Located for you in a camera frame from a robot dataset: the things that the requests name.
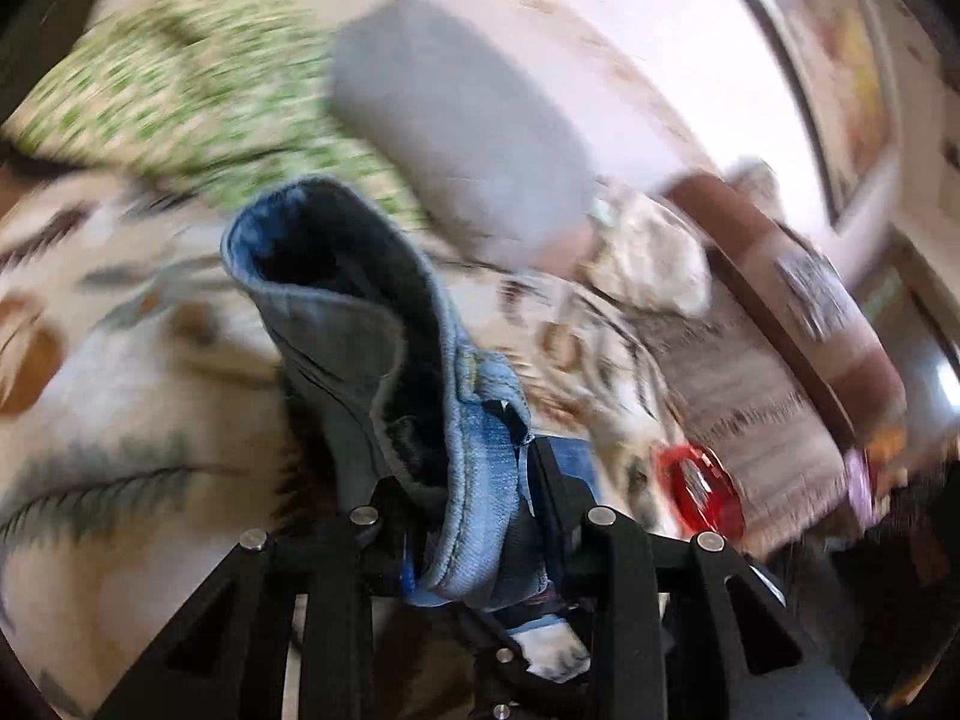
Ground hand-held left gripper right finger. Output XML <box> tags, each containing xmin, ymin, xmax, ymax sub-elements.
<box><xmin>527</xmin><ymin>437</ymin><xmax>871</xmax><ymax>720</ymax></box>

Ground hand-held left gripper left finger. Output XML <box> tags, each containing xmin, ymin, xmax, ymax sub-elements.
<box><xmin>97</xmin><ymin>476</ymin><xmax>425</xmax><ymax>720</ymax></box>

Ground blue denim pants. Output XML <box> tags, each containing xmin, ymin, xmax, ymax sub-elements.
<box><xmin>220</xmin><ymin>176</ymin><xmax>602</xmax><ymax>683</ymax></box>

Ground red plastic object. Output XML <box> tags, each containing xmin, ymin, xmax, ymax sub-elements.
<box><xmin>649</xmin><ymin>442</ymin><xmax>749</xmax><ymax>542</ymax></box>

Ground brown striped blanket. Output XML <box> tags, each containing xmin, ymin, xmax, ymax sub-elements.
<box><xmin>646</xmin><ymin>307</ymin><xmax>852</xmax><ymax>552</ymax></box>

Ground cream quilted pillow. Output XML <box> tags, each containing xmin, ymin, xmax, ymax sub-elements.
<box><xmin>589</xmin><ymin>184</ymin><xmax>715</xmax><ymax>320</ymax></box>

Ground leaf printed blanket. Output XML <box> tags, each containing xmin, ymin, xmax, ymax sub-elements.
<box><xmin>0</xmin><ymin>157</ymin><xmax>680</xmax><ymax>720</ymax></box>

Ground brown wooden headboard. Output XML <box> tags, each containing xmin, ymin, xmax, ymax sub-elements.
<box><xmin>666</xmin><ymin>171</ymin><xmax>910</xmax><ymax>445</ymax></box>

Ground grey pillow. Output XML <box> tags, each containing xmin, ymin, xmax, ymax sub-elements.
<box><xmin>328</xmin><ymin>0</ymin><xmax>601</xmax><ymax>272</ymax></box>

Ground green floral cloth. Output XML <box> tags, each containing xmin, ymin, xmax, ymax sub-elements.
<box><xmin>2</xmin><ymin>0</ymin><xmax>430</xmax><ymax>230</ymax></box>

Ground framed wall picture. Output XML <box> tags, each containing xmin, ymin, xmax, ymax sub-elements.
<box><xmin>716</xmin><ymin>0</ymin><xmax>912</xmax><ymax>230</ymax></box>

